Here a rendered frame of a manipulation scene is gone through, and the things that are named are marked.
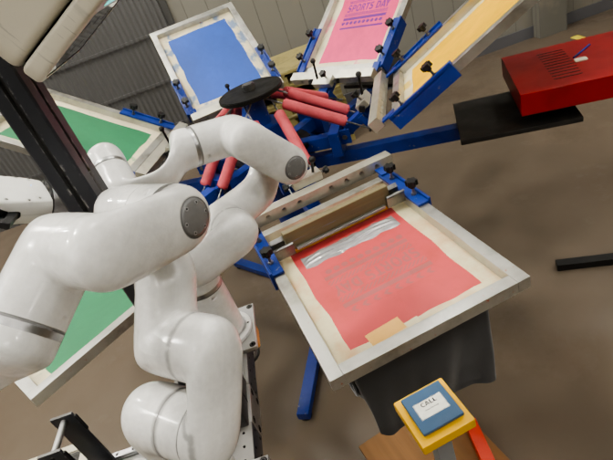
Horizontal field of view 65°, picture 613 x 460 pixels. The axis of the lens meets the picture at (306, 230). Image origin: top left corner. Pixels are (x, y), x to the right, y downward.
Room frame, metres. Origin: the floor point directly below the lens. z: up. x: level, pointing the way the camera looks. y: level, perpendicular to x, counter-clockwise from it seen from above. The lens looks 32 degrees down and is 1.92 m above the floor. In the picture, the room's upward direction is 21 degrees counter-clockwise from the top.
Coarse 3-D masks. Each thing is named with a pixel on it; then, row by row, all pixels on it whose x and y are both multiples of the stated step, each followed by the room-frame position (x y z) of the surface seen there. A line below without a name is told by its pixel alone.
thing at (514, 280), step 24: (360, 192) 1.61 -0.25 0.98; (312, 216) 1.57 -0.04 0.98; (432, 216) 1.28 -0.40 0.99; (456, 240) 1.15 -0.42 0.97; (480, 240) 1.09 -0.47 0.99; (504, 264) 0.96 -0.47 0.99; (288, 288) 1.19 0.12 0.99; (504, 288) 0.88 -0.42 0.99; (456, 312) 0.86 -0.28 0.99; (480, 312) 0.86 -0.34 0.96; (312, 336) 0.96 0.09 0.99; (408, 336) 0.84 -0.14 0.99; (432, 336) 0.84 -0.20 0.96; (360, 360) 0.83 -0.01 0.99; (384, 360) 0.82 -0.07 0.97; (336, 384) 0.80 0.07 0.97
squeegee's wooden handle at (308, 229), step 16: (368, 192) 1.46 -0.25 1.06; (384, 192) 1.45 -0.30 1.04; (336, 208) 1.43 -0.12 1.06; (352, 208) 1.43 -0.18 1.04; (368, 208) 1.44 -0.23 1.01; (304, 224) 1.41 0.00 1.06; (320, 224) 1.41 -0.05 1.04; (336, 224) 1.42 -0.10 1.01; (288, 240) 1.39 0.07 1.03; (304, 240) 1.40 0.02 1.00
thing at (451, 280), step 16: (368, 224) 1.43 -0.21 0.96; (400, 224) 1.36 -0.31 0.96; (368, 240) 1.33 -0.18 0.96; (384, 240) 1.30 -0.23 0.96; (416, 240) 1.24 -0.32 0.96; (432, 256) 1.14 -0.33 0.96; (448, 256) 1.11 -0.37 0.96; (448, 272) 1.05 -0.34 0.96; (464, 272) 1.02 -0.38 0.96; (416, 288) 1.03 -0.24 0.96; (432, 288) 1.01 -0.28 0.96; (448, 288) 0.98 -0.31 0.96; (464, 288) 0.96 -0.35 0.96; (416, 304) 0.97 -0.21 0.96; (432, 304) 0.95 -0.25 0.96
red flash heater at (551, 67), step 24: (552, 48) 1.97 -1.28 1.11; (576, 48) 1.88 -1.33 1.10; (600, 48) 1.80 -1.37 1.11; (504, 72) 2.01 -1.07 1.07; (528, 72) 1.83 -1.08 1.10; (552, 72) 1.75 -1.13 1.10; (576, 72) 1.67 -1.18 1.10; (600, 72) 1.60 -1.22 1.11; (528, 96) 1.65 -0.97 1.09; (552, 96) 1.62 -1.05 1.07; (576, 96) 1.59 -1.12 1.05; (600, 96) 1.56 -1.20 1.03
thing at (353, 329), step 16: (336, 240) 1.40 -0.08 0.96; (304, 256) 1.38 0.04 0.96; (336, 256) 1.31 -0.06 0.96; (304, 272) 1.29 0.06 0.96; (320, 288) 1.18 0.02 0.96; (320, 304) 1.11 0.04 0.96; (336, 304) 1.09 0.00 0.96; (384, 304) 1.02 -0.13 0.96; (400, 304) 0.99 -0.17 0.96; (336, 320) 1.02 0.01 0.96; (352, 320) 1.00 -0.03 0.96; (368, 320) 0.98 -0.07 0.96; (384, 320) 0.96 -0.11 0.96; (352, 336) 0.94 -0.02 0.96
